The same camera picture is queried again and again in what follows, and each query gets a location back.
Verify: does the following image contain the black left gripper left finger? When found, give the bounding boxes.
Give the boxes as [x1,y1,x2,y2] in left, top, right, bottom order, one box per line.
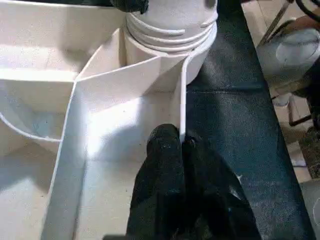
[125,124,187,240]

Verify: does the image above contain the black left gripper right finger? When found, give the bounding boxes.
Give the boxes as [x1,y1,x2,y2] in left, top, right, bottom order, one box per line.
[182,131,262,240]

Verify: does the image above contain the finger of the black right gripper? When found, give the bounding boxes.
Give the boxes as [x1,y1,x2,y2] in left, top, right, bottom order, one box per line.
[111,0,149,14]

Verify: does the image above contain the white plastic table leg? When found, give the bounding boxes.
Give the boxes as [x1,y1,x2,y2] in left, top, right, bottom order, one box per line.
[125,0,219,53]

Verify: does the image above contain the white plastic table top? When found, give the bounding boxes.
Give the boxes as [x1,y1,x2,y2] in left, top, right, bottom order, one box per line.
[0,0,219,240]

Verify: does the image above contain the black work mat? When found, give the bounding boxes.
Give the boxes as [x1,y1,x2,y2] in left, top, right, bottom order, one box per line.
[182,0,317,240]

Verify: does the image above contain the white rounded machine part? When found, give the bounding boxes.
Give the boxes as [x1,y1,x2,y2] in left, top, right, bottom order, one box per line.
[256,27,320,96]

